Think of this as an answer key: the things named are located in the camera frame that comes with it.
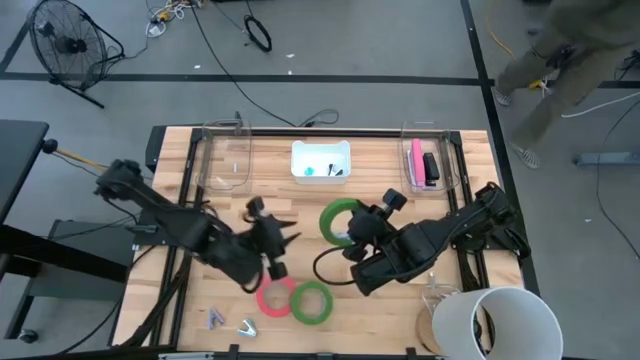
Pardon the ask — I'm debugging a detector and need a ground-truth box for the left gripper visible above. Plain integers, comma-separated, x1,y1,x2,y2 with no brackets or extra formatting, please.
243,196,303,283

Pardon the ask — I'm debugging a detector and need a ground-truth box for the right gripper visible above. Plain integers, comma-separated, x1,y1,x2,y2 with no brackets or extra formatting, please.
342,188,409,264

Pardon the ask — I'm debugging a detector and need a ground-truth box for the green tape roll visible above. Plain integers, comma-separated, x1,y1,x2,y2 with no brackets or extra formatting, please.
290,280,335,326
318,198,362,247

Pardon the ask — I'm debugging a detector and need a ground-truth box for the red tape roll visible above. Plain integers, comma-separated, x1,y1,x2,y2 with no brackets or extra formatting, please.
255,272,298,319

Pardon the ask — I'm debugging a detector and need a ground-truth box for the pink stapler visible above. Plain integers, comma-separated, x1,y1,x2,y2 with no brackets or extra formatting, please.
407,138,428,190

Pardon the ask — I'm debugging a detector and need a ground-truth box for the silver staple remover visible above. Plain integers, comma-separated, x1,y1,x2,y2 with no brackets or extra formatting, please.
236,318,259,339

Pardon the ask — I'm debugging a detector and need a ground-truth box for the black stapler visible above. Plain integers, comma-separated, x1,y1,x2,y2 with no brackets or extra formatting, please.
422,152,442,188

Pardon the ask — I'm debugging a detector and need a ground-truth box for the white plastic bin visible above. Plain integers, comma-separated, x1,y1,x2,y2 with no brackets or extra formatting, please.
290,139,352,186

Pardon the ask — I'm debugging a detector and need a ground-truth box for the clear glass lamp body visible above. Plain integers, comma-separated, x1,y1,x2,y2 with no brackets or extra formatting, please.
422,272,462,317

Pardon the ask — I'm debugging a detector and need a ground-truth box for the clear plastic tray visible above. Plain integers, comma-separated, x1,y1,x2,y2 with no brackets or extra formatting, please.
399,118,459,195
197,119,254,194

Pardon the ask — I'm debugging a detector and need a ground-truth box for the round wooden lamp base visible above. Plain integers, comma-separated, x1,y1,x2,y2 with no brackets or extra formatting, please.
415,305,446,356

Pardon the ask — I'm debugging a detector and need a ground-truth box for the grey desk foot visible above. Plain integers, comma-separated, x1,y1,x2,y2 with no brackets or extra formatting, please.
573,151,640,167

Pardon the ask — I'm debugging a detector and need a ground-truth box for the yellow rod with black knob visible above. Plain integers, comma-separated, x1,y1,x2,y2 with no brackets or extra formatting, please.
40,138,110,172

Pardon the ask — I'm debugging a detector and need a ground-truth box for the black side table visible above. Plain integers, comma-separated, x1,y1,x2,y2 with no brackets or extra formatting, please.
0,119,130,341

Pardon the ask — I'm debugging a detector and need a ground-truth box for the person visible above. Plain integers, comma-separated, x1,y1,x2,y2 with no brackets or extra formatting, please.
492,0,640,170

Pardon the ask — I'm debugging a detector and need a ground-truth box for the black floor fan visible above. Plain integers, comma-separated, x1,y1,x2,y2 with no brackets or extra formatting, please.
28,0,126,110

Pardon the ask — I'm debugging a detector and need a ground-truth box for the black right arm cable loop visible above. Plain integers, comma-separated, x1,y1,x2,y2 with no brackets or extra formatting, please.
312,245,361,287

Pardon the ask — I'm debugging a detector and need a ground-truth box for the black aluminium table frame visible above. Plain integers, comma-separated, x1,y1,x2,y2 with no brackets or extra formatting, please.
144,124,541,360

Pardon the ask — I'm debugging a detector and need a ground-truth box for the grey cable loop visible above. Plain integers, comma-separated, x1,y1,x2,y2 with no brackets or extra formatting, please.
298,108,341,128

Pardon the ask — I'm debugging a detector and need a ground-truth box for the silver metal bracket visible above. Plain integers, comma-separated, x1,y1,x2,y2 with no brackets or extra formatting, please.
157,351,216,360

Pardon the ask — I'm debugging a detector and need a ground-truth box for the long black floor cable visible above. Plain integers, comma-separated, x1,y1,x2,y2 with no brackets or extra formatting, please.
188,0,297,127

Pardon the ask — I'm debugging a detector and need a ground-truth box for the black coiled cable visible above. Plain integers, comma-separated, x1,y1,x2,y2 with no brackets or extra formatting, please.
243,14,274,54

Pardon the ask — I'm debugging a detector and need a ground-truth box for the grey metal base plate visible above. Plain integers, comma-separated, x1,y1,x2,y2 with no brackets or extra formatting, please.
29,218,139,303

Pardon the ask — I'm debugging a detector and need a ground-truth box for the yellow extension cable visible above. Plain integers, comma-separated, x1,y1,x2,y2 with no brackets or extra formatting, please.
486,14,547,92

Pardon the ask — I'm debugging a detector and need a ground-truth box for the thin black floor cable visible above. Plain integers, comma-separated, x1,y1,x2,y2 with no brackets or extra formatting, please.
594,107,640,261

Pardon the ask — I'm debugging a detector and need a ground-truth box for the white power strip with cables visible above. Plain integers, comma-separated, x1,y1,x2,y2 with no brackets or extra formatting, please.
144,0,204,39

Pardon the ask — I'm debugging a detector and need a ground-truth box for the white floor cable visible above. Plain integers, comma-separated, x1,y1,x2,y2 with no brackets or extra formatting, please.
559,92,640,119

